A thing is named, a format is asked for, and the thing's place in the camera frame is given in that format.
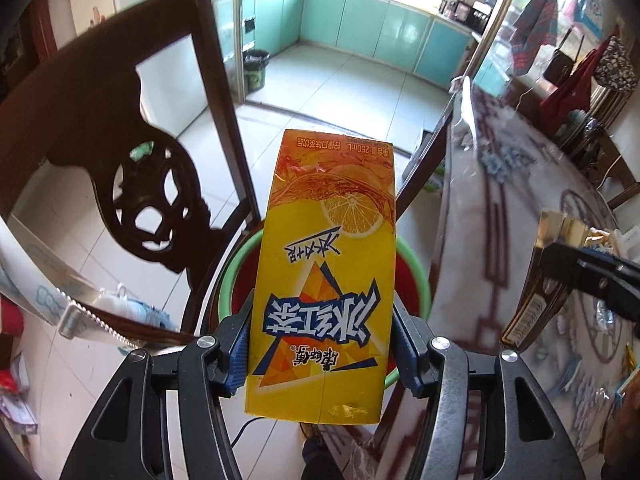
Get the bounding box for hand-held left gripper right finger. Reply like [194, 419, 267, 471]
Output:
[392, 304, 587, 480]

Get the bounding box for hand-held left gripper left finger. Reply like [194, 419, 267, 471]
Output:
[59, 291, 256, 480]

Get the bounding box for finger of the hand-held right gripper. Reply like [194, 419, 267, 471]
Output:
[541, 241, 640, 333]

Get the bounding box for gold black box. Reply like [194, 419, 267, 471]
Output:
[501, 209, 592, 354]

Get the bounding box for red basin with green rim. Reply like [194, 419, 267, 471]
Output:
[217, 229, 432, 387]

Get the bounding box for yellow drink carton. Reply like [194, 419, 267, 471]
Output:
[243, 128, 399, 426]

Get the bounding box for black shoulder bag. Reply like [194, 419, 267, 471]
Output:
[543, 35, 577, 87]

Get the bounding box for green trash bin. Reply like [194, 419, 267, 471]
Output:
[242, 49, 271, 92]

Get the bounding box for white plastic bag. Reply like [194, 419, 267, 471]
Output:
[97, 284, 177, 332]

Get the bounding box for red hanging garment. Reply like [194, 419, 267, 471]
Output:
[539, 35, 609, 134]

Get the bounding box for clear plastic sheet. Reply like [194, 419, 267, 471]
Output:
[0, 214, 132, 347]

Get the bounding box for black white patterned bag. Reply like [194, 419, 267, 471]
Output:
[594, 37, 637, 94]

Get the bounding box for red white package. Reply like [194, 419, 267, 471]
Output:
[0, 350, 39, 437]

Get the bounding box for plaid apron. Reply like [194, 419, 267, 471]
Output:
[509, 0, 562, 77]

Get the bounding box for blue smiley face bag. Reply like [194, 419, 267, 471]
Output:
[572, 0, 607, 39]

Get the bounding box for carved dark wooden chair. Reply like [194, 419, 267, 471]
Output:
[0, 0, 264, 335]

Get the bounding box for teal kitchen base cabinets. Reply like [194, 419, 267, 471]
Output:
[244, 0, 482, 87]

